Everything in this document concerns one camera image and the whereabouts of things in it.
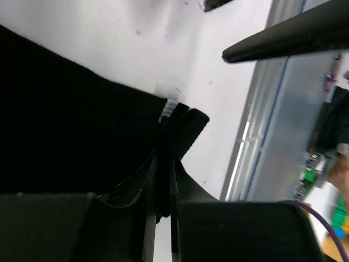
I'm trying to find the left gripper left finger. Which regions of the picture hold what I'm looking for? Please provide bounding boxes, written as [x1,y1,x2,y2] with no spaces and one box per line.
[1,155,157,261]

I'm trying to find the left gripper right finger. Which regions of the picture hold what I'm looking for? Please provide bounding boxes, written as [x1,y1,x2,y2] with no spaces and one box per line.
[170,159,324,261]

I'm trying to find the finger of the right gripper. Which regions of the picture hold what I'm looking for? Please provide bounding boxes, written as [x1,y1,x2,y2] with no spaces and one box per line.
[222,1,348,63]

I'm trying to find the black sock white stripes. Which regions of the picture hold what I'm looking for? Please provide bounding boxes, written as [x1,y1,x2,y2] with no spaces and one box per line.
[1,27,209,217]

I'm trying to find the person in dark clothes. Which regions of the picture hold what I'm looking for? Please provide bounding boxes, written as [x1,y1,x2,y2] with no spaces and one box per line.
[310,87,349,192]

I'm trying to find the aluminium frame rail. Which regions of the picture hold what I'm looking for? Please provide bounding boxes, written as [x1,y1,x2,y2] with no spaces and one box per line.
[219,0,339,203]

